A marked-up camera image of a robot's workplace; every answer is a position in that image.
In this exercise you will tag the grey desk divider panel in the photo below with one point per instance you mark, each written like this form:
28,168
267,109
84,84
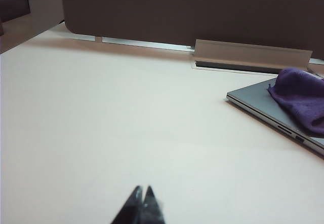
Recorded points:
177,8

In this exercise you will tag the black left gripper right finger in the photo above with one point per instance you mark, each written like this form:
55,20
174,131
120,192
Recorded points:
152,208

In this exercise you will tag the purple microfibre rag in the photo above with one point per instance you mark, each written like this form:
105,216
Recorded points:
301,99

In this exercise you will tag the silver closed laptop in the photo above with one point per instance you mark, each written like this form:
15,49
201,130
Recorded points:
255,97

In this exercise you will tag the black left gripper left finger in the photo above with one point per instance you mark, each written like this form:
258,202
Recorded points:
130,208

